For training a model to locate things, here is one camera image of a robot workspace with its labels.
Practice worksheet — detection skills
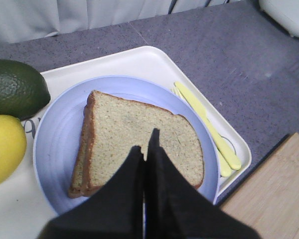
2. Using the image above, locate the yellow plastic fork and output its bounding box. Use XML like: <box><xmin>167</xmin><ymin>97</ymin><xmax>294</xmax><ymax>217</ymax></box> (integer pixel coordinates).
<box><xmin>170</xmin><ymin>87</ymin><xmax>232</xmax><ymax>177</ymax></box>

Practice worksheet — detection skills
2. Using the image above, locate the front yellow lemon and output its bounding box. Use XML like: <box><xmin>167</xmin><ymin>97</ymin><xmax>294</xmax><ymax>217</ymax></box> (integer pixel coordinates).
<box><xmin>0</xmin><ymin>115</ymin><xmax>27</xmax><ymax>184</ymax></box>

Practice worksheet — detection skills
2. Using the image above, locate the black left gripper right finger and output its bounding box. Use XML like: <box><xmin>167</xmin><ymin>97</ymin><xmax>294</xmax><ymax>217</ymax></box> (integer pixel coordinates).
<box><xmin>145</xmin><ymin>128</ymin><xmax>260</xmax><ymax>239</ymax></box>

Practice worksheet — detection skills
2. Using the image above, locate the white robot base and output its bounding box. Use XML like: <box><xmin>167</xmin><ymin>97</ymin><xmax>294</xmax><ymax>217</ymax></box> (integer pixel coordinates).
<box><xmin>259</xmin><ymin>0</ymin><xmax>299</xmax><ymax>37</ymax></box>

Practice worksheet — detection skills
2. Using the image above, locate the bread slice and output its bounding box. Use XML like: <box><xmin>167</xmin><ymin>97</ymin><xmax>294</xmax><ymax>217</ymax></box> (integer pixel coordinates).
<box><xmin>68</xmin><ymin>105</ymin><xmax>90</xmax><ymax>198</ymax></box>
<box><xmin>81</xmin><ymin>90</ymin><xmax>204</xmax><ymax>196</ymax></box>

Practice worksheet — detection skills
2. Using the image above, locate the wooden cutting board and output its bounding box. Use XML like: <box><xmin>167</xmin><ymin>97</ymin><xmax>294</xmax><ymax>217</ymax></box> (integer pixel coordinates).
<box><xmin>221</xmin><ymin>132</ymin><xmax>299</xmax><ymax>239</ymax></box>

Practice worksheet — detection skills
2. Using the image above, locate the white rectangular tray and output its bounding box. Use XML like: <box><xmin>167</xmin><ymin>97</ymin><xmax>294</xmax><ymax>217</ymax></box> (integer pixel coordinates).
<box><xmin>0</xmin><ymin>46</ymin><xmax>252</xmax><ymax>239</ymax></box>

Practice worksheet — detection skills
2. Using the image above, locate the grey curtain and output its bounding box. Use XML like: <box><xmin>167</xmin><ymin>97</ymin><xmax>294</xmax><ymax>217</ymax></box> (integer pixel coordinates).
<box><xmin>0</xmin><ymin>0</ymin><xmax>231</xmax><ymax>45</ymax></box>

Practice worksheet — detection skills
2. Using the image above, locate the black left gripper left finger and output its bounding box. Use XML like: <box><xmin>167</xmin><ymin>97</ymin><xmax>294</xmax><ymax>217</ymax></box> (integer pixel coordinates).
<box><xmin>38</xmin><ymin>146</ymin><xmax>144</xmax><ymax>239</ymax></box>

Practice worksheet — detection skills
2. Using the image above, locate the yellow plastic knife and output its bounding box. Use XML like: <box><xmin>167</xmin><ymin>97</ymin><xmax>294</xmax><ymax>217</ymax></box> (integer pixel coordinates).
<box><xmin>174</xmin><ymin>82</ymin><xmax>242</xmax><ymax>170</ymax></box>

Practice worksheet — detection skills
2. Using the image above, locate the light blue round plate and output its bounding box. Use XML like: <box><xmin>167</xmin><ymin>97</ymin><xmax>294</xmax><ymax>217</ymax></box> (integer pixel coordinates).
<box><xmin>33</xmin><ymin>75</ymin><xmax>220</xmax><ymax>215</ymax></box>

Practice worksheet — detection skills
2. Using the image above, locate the green lime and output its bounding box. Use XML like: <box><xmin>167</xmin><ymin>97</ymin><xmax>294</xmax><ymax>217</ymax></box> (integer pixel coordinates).
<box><xmin>0</xmin><ymin>59</ymin><xmax>51</xmax><ymax>120</ymax></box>

